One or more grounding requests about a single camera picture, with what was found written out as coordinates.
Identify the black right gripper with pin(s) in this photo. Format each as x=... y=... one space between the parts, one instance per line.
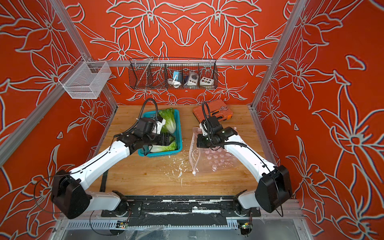
x=199 y=142

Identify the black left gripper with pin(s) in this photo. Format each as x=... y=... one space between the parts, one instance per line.
x=163 y=136

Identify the green chinese cabbage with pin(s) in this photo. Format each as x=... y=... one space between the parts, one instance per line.
x=169 y=116
x=159 y=149

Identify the clear pink zipper bag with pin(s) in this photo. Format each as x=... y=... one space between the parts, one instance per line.
x=207 y=160

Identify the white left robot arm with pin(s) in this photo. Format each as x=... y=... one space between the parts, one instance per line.
x=70 y=189

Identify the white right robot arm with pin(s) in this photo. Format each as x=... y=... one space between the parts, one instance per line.
x=274 y=183

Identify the teal plastic basket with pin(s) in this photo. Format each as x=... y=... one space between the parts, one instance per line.
x=178 y=140

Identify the orange plastic tool case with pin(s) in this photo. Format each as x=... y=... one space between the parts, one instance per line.
x=218 y=108

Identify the orange black adjustable wrench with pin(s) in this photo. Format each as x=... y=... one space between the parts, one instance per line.
x=221 y=112

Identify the white socket cube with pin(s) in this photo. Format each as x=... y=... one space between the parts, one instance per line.
x=205 y=82

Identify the white power adapter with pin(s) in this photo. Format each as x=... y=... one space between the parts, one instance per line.
x=192 y=79

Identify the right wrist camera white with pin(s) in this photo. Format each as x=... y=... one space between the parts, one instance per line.
x=203 y=128

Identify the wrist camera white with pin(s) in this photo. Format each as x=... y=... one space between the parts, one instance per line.
x=203 y=128
x=157 y=126

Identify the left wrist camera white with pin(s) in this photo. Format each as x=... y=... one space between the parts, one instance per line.
x=157 y=126

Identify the blue white charger with cable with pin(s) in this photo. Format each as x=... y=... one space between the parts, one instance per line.
x=176 y=80

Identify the black wire wall basket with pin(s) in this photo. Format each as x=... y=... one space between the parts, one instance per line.
x=162 y=73

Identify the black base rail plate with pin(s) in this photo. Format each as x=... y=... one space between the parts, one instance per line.
x=184 y=211

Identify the clear acrylic wall box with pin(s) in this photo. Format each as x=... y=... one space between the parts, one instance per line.
x=84 y=81

